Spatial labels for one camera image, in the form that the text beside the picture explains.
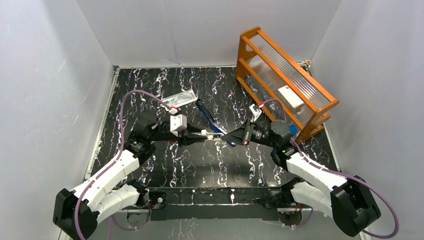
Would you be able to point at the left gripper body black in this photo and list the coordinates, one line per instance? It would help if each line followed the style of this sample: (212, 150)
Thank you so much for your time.
(185, 135)

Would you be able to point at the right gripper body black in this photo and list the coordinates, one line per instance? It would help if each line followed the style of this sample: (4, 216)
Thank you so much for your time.
(261, 136)

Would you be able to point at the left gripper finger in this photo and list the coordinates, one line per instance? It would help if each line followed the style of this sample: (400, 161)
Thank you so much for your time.
(195, 129)
(188, 138)

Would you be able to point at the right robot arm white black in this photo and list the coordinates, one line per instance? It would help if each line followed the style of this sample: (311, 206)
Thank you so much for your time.
(349, 203)

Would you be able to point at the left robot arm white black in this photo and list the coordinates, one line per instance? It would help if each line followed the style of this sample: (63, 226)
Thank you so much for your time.
(78, 212)

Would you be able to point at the blue object on shelf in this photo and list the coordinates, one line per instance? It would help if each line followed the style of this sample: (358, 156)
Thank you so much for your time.
(293, 129)

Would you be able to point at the clear plastic package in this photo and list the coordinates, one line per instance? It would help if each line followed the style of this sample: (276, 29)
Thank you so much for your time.
(181, 99)

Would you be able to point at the white box on shelf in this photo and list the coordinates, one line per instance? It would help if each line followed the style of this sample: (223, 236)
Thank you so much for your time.
(290, 98)

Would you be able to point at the orange wooden shelf rack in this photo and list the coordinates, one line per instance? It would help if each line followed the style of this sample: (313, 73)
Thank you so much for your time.
(262, 67)

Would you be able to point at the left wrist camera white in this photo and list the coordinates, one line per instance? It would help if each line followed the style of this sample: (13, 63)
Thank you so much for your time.
(178, 123)

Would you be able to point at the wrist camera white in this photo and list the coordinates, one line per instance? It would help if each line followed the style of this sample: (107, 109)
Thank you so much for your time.
(256, 112)
(178, 123)

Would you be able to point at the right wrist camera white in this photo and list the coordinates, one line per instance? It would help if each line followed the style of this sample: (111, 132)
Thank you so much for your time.
(256, 112)

